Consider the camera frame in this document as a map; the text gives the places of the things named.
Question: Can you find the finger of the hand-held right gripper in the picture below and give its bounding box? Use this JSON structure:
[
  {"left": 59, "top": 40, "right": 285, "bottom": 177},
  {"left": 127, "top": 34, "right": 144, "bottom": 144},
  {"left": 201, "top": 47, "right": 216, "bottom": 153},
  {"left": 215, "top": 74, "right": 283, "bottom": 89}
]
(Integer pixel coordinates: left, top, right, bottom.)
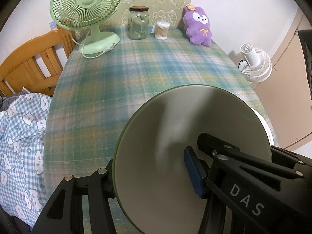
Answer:
[
  {"left": 269, "top": 146, "right": 312, "bottom": 176},
  {"left": 197, "top": 133, "right": 312, "bottom": 234}
]

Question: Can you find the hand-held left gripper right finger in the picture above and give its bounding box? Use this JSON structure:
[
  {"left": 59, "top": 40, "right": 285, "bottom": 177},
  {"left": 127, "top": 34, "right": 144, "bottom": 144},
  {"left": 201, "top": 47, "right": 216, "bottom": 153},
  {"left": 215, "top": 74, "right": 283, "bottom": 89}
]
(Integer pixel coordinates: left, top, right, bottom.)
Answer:
[{"left": 184, "top": 146, "right": 242, "bottom": 234}]

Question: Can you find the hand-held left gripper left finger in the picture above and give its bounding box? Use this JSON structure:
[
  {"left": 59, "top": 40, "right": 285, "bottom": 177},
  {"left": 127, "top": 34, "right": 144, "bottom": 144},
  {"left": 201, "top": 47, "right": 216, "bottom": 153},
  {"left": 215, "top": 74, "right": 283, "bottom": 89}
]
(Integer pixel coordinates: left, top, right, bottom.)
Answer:
[{"left": 36, "top": 160, "right": 115, "bottom": 234}]

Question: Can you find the beige cabinet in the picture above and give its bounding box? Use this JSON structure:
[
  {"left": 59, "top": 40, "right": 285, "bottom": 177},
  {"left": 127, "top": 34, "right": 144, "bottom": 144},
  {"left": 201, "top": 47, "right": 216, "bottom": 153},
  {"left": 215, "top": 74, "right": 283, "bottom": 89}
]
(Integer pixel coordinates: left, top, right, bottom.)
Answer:
[{"left": 251, "top": 7, "right": 312, "bottom": 149}]

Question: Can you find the blue checked printed blanket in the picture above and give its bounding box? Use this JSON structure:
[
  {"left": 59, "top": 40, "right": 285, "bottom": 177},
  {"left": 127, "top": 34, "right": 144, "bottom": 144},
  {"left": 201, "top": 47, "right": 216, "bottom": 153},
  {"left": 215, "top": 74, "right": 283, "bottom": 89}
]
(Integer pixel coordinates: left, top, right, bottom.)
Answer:
[{"left": 0, "top": 93, "right": 53, "bottom": 232}]

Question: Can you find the white fan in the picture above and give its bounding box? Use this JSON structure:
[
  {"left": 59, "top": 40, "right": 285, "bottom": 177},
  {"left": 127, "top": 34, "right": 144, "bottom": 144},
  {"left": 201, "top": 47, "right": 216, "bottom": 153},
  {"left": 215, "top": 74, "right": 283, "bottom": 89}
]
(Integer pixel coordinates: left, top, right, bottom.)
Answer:
[{"left": 238, "top": 43, "right": 272, "bottom": 83}]

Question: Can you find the green plaid tablecloth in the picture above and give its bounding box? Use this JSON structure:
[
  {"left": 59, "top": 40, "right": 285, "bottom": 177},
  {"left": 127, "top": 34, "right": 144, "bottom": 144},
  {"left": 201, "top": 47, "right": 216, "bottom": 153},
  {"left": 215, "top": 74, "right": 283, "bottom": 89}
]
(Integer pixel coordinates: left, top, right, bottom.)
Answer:
[{"left": 43, "top": 27, "right": 279, "bottom": 234}]

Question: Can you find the dark grey cloth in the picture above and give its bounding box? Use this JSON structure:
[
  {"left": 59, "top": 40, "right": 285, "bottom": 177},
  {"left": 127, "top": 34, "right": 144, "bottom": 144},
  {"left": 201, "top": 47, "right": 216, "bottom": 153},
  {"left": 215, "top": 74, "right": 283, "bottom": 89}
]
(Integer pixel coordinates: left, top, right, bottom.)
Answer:
[{"left": 0, "top": 94, "right": 27, "bottom": 111}]

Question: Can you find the wooden bed headboard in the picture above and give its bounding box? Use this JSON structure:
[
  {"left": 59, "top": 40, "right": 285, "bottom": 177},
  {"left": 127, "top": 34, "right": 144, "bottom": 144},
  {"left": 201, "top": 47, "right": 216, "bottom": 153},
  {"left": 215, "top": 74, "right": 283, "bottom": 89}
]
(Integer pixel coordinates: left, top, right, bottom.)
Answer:
[{"left": 0, "top": 27, "right": 76, "bottom": 97}]

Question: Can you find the cotton swab container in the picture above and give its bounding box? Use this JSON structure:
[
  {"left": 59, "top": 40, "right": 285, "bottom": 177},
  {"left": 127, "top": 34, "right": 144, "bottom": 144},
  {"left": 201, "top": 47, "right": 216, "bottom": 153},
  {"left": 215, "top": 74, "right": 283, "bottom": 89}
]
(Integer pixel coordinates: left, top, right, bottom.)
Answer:
[{"left": 154, "top": 21, "right": 170, "bottom": 40}]

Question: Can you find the purple plush toy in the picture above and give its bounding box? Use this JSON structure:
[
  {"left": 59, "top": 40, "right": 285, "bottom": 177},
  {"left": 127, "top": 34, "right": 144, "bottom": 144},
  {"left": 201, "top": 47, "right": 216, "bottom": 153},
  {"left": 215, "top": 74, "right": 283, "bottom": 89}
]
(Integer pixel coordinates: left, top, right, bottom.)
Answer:
[{"left": 183, "top": 5, "right": 212, "bottom": 47}]

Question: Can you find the glass jar with dark lid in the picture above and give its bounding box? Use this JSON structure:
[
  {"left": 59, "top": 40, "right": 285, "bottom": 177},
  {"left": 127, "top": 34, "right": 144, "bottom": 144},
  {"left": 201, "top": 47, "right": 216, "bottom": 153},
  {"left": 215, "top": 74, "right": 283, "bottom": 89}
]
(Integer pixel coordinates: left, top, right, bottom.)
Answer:
[{"left": 128, "top": 6, "right": 150, "bottom": 40}]

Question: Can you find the green desk fan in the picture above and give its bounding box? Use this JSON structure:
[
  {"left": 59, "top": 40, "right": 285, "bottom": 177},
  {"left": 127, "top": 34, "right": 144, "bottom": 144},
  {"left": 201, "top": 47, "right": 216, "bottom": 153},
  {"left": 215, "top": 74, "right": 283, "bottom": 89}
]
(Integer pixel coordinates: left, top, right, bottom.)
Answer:
[{"left": 50, "top": 0, "right": 120, "bottom": 59}]

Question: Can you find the white fan cord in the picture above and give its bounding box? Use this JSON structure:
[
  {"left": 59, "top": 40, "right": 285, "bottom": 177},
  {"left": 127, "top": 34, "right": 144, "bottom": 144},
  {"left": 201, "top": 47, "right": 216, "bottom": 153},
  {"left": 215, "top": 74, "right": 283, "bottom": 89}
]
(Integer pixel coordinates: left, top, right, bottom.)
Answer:
[{"left": 71, "top": 30, "right": 115, "bottom": 59}]

